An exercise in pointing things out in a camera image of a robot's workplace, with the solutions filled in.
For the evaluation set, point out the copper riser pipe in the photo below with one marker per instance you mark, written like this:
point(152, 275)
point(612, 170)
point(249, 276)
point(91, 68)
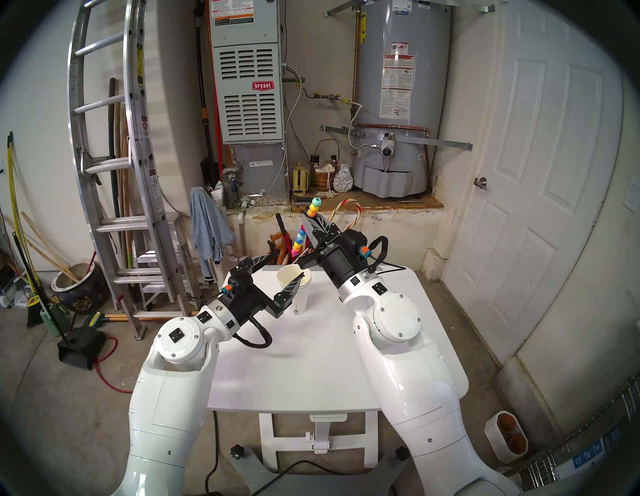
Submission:
point(356, 75)

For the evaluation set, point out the crumpled aluminium foil lump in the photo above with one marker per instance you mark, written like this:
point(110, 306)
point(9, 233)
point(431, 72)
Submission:
point(343, 180)

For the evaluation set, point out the multicolour bead stacking marker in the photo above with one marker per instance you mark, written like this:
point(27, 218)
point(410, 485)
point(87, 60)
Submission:
point(298, 246)

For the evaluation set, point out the flexible metal conduit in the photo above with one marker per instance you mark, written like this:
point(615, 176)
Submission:
point(300, 95)

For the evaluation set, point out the striped candy cane decoration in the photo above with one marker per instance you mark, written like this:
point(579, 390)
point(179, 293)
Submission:
point(351, 200)

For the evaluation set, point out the gas pipe yellow valve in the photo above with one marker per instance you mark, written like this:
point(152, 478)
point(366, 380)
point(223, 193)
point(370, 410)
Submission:
point(325, 96)

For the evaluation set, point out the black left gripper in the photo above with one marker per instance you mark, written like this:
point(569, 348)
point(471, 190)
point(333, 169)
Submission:
point(245, 297)

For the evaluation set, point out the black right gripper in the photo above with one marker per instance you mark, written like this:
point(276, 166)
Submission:
point(345, 260)

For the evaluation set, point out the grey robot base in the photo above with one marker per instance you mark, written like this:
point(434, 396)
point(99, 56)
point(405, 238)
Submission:
point(250, 475)

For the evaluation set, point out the green plastic container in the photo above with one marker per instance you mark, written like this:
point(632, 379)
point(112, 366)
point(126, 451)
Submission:
point(52, 320)

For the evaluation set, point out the green yellow scrub brush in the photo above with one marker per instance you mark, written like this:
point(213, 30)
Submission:
point(97, 318)

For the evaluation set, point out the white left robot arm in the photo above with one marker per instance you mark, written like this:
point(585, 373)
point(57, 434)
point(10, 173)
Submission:
point(165, 400)

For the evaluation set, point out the blue ceramic pot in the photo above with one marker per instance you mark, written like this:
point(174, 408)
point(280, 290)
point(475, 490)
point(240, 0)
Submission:
point(82, 297)

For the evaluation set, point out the orange black hand saw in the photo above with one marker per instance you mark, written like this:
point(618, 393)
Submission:
point(276, 240)

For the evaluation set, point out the red lopper black grip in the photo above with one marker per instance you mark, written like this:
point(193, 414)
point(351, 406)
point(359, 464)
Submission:
point(281, 225)

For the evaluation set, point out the white panel door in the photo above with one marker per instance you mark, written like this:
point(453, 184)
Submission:
point(525, 150)

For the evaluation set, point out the wooden heater platform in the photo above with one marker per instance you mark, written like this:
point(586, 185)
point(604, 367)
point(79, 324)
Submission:
point(390, 202)

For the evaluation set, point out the grey bryant furnace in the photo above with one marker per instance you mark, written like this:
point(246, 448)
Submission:
point(250, 115)

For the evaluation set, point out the dark flat tool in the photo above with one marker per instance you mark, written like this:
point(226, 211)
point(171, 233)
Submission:
point(302, 201)

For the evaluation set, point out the blue white printed box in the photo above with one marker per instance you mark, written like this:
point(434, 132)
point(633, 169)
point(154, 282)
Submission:
point(582, 457)

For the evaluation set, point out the black base knob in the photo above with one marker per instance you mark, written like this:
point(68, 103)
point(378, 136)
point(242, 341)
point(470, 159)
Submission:
point(237, 453)
point(401, 454)

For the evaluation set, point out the white crumpled bag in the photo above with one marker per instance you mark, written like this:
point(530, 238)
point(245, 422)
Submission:
point(217, 192)

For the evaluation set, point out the white table leg frame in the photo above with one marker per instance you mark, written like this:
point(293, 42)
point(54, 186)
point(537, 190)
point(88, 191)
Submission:
point(267, 440)

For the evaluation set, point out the white pvc pipe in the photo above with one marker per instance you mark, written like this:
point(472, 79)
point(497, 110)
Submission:
point(242, 230)

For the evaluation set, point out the aluminium extension ladder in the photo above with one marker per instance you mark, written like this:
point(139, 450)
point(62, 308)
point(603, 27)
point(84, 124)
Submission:
point(150, 175)

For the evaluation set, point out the wooden stake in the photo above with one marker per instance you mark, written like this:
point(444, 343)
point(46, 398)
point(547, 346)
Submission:
point(50, 247)

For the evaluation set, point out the bent copper pipe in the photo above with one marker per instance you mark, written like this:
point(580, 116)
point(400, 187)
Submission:
point(400, 126)

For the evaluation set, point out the grey water heater tank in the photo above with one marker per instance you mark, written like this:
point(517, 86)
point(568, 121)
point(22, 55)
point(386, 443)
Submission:
point(400, 50)

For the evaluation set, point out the grey drain pipe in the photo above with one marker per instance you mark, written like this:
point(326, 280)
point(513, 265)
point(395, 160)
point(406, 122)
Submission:
point(231, 172)

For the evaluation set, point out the white light switch plate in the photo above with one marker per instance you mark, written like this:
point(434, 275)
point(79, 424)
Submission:
point(634, 195)

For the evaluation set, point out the blue grey towel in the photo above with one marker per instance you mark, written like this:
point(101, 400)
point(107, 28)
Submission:
point(207, 225)

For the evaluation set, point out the brown wicker basket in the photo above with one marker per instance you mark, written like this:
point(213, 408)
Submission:
point(324, 180)

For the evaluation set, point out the white paper cup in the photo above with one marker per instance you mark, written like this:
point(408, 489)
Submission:
point(301, 298)

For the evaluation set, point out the small aluminium step ladder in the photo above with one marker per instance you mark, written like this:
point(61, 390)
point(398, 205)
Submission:
point(152, 258)

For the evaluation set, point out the white two-hole planter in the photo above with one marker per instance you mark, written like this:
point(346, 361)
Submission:
point(500, 445)

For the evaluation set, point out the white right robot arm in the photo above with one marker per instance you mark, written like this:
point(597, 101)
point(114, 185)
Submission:
point(415, 390)

